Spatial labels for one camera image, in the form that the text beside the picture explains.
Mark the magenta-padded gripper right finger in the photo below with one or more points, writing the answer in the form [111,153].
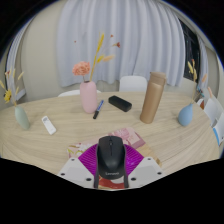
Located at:
[146,168]

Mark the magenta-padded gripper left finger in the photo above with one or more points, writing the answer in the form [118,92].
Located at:
[75,170]

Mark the black computer mouse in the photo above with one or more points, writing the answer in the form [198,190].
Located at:
[111,156]

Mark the white remote control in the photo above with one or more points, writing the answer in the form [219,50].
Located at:
[49,125]

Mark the blue marker pen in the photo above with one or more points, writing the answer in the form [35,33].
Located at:
[98,110]

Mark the blue vase with dried flowers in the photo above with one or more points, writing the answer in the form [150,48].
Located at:
[185,115]

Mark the black rectangular case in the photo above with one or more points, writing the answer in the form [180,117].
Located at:
[120,103]

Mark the copper brown drink bottle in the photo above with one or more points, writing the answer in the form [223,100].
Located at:
[152,98]

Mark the green vase with yellow flowers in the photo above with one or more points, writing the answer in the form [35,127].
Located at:
[22,118]

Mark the pink vase with orange flowers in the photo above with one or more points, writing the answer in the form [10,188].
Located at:
[88,96]

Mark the narrow white curtain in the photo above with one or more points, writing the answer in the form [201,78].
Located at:
[204,63]
[20,53]

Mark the dark window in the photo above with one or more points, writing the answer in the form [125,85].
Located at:
[190,50]

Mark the wide white curtain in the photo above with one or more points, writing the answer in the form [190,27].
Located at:
[140,36]

